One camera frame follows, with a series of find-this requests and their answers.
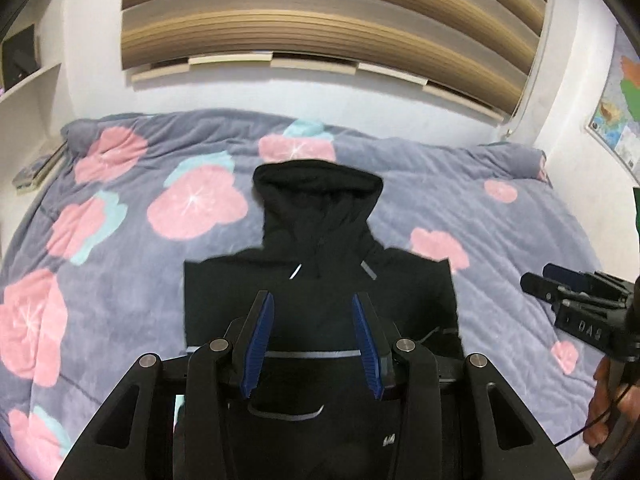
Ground person's right hand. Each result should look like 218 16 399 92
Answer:
582 357 626 450

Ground wall map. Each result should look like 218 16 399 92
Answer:
585 25 640 186

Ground black hoodie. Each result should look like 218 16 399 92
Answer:
182 160 466 480

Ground grey floral blanket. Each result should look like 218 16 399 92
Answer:
0 110 608 480

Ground white wall shelf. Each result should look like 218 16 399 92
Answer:
0 60 66 196

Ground black box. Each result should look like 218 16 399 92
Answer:
1 24 40 92

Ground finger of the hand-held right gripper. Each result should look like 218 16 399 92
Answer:
520 272 568 307
542 263 588 292

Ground white blind wand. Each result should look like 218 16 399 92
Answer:
502 30 548 138

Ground thin black cable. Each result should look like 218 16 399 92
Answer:
550 385 632 447

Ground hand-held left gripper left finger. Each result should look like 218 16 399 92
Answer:
52 290 276 480

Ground brown striped window blinds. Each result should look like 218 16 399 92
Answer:
121 0 551 123

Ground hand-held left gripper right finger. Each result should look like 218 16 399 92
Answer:
352 292 573 480

